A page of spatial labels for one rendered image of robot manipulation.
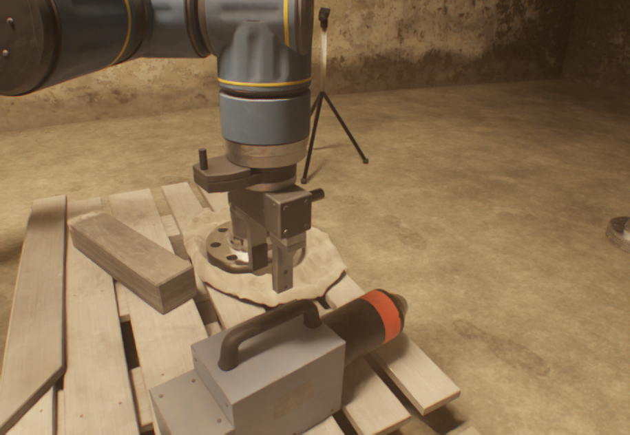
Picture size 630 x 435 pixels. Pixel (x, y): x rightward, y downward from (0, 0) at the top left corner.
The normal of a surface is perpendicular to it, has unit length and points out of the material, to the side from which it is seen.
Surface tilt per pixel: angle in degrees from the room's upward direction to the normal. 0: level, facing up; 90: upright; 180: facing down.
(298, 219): 90
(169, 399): 0
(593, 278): 0
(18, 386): 0
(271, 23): 103
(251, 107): 90
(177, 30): 111
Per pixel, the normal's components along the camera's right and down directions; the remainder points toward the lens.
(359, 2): 0.46, 0.39
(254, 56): -0.06, 0.44
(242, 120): -0.37, 0.39
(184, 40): -0.09, 0.84
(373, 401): 0.02, -0.90
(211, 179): 0.26, 0.43
